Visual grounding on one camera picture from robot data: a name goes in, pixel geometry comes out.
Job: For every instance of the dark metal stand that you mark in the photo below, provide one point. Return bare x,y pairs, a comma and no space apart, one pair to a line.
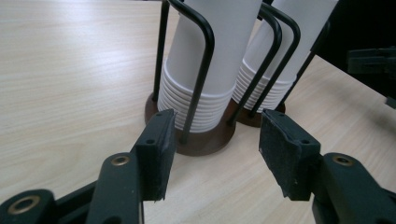
370,59

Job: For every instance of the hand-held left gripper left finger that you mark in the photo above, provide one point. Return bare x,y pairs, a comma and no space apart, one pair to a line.
152,161

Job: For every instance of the stack of white paper cups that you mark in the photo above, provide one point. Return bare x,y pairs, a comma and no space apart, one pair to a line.
308,18
224,46

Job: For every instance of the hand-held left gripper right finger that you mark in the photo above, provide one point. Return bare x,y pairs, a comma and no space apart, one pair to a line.
286,155

